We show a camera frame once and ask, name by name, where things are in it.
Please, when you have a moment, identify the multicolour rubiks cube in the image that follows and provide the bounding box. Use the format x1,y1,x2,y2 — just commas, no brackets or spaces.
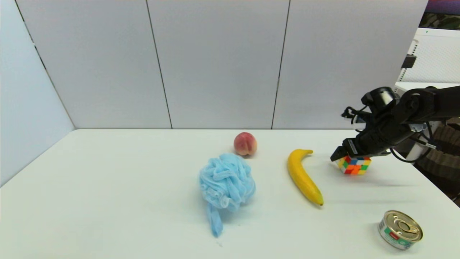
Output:
336,155,372,176

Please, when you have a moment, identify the yellow banana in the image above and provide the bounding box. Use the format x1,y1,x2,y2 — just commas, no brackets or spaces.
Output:
287,149,324,206

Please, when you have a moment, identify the white side table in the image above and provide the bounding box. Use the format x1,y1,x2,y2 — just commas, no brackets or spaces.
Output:
394,82,460,95

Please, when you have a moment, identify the brown woven object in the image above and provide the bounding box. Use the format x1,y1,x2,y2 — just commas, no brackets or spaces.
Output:
415,121,460,207

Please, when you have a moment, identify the round tin can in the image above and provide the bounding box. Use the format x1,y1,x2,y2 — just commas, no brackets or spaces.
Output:
378,210,423,250

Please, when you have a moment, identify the white perforated board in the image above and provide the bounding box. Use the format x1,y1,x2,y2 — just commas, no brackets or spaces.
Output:
400,28,460,83

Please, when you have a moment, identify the red peach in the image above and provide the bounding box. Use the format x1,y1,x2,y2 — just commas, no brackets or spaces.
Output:
234,132,258,156

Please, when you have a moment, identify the light blue bath loofah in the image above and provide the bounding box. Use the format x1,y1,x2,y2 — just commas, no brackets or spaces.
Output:
199,153,257,238

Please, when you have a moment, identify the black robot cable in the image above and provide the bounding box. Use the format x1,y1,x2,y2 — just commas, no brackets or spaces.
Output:
389,122,442,163

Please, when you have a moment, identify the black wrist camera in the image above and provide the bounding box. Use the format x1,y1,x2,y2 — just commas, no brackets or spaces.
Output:
361,87,396,109

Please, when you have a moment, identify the black bracket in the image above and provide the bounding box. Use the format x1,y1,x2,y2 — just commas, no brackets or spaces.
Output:
401,54,417,69

